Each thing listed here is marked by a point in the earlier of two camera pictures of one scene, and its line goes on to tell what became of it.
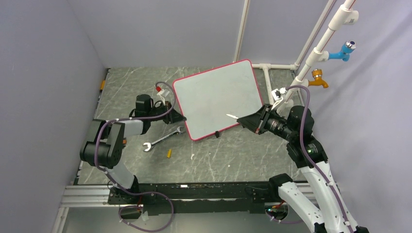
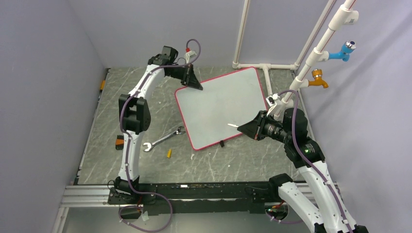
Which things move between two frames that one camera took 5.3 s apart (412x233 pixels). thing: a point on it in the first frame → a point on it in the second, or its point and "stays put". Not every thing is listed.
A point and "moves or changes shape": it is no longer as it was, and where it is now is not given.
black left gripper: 173,116 → 190,79
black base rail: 160,199 stays put
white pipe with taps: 347,13 stays put
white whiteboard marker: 232,116 → 233,125
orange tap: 317,74 stays put
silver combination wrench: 163,139 stays put
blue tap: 348,47 stays put
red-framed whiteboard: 207,97 moves or changes shape
